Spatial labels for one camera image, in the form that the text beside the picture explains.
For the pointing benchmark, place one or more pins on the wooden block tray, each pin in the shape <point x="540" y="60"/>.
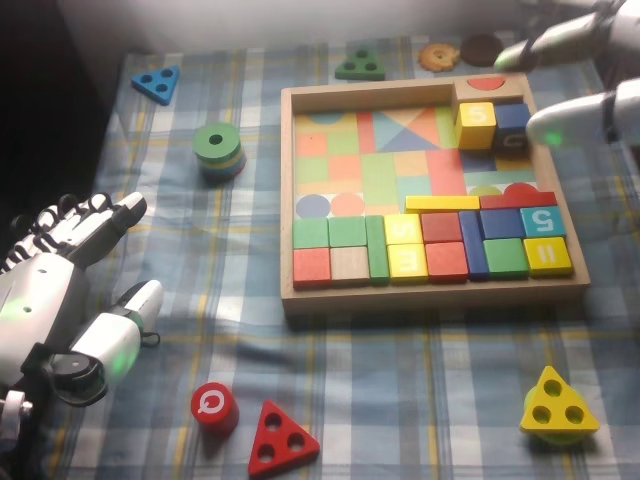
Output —
<point x="350" y="150"/>

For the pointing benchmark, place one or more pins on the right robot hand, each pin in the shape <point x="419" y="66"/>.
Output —
<point x="575" y="120"/>

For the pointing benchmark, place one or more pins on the yellow cube with E mark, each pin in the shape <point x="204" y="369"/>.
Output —
<point x="397" y="275"/>

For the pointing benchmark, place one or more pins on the dark blue wooden cube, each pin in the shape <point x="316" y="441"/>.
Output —
<point x="507" y="120"/>
<point x="500" y="224"/>

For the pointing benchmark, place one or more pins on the blue triangle with three holes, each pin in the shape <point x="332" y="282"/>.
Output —
<point x="155" y="97"/>

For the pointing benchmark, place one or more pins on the light blue number five cube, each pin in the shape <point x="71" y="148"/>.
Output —
<point x="530" y="230"/>

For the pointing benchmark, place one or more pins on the dark chocolate round cookie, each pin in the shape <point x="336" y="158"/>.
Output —
<point x="480" y="50"/>

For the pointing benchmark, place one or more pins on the tan flower-shaped cookie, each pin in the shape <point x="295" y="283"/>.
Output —
<point x="450" y="62"/>

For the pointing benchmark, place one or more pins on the yellow cube with double bar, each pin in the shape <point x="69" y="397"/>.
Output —
<point x="535" y="270"/>

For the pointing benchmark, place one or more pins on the natural wood cube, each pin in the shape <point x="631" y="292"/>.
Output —
<point x="350" y="265"/>

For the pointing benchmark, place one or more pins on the red wooden cylinder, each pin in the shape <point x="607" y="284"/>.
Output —
<point x="215" y="420"/>

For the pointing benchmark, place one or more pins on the yellow triangle with three holes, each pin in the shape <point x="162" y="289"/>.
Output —
<point x="556" y="402"/>

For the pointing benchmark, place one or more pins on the blue plaid cloth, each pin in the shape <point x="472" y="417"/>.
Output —
<point x="350" y="375"/>

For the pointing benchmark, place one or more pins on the green wooden cube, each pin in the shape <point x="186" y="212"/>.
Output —
<point x="310" y="232"/>
<point x="347" y="231"/>
<point x="505" y="257"/>

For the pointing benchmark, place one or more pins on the yellow number five cube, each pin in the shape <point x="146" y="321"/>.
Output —
<point x="467" y="137"/>

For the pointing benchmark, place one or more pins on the red triangle with three holes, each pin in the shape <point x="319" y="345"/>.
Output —
<point x="280" y="437"/>

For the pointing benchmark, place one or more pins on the green triangle with three holes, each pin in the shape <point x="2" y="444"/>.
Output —
<point x="360" y="75"/>

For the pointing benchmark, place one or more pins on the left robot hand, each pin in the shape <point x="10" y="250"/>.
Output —
<point x="40" y="310"/>

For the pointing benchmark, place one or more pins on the yellow cube with S mark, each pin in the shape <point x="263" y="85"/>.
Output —
<point x="395" y="222"/>

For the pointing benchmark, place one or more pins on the red wooden cube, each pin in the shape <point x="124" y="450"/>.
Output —
<point x="311" y="265"/>
<point x="446" y="260"/>
<point x="440" y="227"/>

